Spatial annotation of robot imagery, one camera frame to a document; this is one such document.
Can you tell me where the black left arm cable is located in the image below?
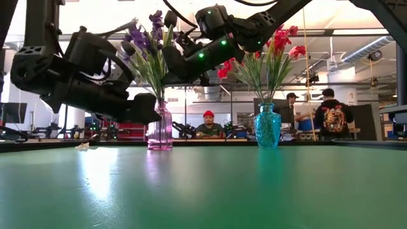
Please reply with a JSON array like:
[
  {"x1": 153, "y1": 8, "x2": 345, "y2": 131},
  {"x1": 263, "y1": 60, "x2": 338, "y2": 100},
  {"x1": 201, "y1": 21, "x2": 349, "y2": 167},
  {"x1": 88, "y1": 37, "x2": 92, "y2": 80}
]
[{"x1": 81, "y1": 20, "x2": 137, "y2": 82}]

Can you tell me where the black board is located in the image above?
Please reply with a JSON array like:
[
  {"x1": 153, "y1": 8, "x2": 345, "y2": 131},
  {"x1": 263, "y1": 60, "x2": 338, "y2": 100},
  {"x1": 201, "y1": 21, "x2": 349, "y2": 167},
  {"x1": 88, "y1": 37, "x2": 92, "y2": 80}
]
[{"x1": 349, "y1": 104, "x2": 378, "y2": 141}]

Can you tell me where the black table frame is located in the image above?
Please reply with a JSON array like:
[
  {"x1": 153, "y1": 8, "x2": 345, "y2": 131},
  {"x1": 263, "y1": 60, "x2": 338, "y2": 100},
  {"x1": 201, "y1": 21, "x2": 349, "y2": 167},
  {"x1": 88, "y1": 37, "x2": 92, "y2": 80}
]
[{"x1": 0, "y1": 139, "x2": 407, "y2": 153}]

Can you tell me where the person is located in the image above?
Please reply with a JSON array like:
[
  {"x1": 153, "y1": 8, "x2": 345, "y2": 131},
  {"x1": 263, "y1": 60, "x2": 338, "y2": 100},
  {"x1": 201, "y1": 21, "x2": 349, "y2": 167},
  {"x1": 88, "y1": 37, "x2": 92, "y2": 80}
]
[
  {"x1": 314, "y1": 88, "x2": 355, "y2": 141},
  {"x1": 285, "y1": 92, "x2": 317, "y2": 131},
  {"x1": 194, "y1": 110, "x2": 225, "y2": 140}
]

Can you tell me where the black background monitor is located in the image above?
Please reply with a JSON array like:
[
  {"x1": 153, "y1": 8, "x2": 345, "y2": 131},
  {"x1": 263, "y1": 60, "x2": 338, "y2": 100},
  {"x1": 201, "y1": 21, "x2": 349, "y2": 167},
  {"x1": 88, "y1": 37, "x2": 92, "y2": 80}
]
[{"x1": 0, "y1": 102, "x2": 29, "y2": 125}]

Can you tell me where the blue glass vase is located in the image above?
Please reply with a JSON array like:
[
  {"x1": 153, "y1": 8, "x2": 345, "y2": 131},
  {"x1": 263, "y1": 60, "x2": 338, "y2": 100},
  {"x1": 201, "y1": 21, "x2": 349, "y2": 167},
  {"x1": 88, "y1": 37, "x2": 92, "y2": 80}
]
[{"x1": 253, "y1": 102, "x2": 282, "y2": 149}]

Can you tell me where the pink glass vase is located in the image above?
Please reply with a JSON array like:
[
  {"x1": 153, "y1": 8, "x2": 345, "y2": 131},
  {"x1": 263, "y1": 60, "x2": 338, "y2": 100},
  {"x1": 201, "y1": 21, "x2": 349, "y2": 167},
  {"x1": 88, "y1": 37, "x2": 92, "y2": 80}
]
[{"x1": 147, "y1": 101, "x2": 174, "y2": 151}]

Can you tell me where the red tool cabinet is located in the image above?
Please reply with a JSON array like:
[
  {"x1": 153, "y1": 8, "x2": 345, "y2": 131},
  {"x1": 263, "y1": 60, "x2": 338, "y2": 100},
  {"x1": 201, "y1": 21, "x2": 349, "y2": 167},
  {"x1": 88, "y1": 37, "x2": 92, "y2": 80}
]
[{"x1": 117, "y1": 122, "x2": 149, "y2": 141}]

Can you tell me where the dark screen behind vase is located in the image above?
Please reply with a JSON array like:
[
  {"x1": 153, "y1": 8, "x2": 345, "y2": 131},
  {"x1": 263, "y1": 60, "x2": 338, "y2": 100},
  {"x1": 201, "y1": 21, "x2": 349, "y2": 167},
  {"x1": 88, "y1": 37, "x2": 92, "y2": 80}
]
[{"x1": 273, "y1": 98, "x2": 295, "y2": 127}]

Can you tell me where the grey overhead crossbar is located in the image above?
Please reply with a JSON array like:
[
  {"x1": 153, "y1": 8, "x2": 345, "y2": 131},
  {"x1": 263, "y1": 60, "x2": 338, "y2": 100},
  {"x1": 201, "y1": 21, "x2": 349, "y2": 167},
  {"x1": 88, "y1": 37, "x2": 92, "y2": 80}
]
[{"x1": 295, "y1": 28, "x2": 392, "y2": 36}]

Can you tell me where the blue storage bin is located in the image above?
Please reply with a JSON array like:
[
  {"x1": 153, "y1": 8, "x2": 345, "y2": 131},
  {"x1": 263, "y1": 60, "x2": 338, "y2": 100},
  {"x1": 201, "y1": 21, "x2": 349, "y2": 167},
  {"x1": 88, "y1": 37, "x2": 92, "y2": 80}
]
[{"x1": 298, "y1": 119, "x2": 315, "y2": 131}]

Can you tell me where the black ceiling spotlight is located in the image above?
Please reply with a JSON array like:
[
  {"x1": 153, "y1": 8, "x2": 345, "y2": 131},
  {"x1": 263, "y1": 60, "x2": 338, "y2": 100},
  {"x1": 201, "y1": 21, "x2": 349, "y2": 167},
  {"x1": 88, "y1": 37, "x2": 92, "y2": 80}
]
[{"x1": 368, "y1": 50, "x2": 384, "y2": 62}]

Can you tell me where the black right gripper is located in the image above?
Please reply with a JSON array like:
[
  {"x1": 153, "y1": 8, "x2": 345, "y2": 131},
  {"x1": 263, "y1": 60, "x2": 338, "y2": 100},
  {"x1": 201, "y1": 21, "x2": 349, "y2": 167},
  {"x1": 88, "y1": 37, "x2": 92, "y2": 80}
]
[{"x1": 162, "y1": 36, "x2": 238, "y2": 85}]

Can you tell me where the slim silver ventilation duct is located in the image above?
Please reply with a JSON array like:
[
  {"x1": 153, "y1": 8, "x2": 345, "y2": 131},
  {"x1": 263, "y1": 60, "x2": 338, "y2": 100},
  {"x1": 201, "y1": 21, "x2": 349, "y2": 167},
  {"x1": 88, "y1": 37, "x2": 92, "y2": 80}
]
[{"x1": 341, "y1": 35, "x2": 396, "y2": 64}]

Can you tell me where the black pole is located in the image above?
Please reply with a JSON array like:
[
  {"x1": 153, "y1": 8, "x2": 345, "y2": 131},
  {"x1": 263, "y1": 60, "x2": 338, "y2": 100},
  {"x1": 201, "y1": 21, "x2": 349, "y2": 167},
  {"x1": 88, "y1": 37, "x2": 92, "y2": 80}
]
[{"x1": 395, "y1": 44, "x2": 407, "y2": 108}]

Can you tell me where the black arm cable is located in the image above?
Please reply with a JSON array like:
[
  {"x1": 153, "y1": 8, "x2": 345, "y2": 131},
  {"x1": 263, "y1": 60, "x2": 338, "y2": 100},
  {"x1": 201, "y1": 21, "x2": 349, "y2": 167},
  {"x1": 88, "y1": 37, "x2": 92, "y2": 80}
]
[
  {"x1": 81, "y1": 20, "x2": 137, "y2": 82},
  {"x1": 162, "y1": 0, "x2": 200, "y2": 29}
]

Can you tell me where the green table mat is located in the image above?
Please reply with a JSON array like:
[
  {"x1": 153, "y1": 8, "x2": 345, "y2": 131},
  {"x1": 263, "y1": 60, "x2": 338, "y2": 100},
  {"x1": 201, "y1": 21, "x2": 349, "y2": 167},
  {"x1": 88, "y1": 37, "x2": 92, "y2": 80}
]
[{"x1": 0, "y1": 144, "x2": 407, "y2": 229}]

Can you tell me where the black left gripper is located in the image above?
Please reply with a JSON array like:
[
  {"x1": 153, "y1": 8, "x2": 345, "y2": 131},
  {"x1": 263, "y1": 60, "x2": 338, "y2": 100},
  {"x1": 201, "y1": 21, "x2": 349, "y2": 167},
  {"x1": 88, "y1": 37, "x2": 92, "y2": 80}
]
[{"x1": 43, "y1": 79, "x2": 162, "y2": 125}]

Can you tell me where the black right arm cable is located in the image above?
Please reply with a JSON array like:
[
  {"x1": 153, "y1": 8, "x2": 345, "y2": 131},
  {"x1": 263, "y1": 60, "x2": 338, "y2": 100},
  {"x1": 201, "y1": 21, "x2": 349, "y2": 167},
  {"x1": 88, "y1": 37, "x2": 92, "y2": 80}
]
[{"x1": 162, "y1": 0, "x2": 200, "y2": 29}]

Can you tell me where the purple flower bunch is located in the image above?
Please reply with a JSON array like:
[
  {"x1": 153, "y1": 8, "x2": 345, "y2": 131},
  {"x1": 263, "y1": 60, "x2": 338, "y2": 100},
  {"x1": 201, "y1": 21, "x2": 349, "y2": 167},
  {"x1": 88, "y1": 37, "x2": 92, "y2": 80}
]
[{"x1": 122, "y1": 9, "x2": 179, "y2": 102}]

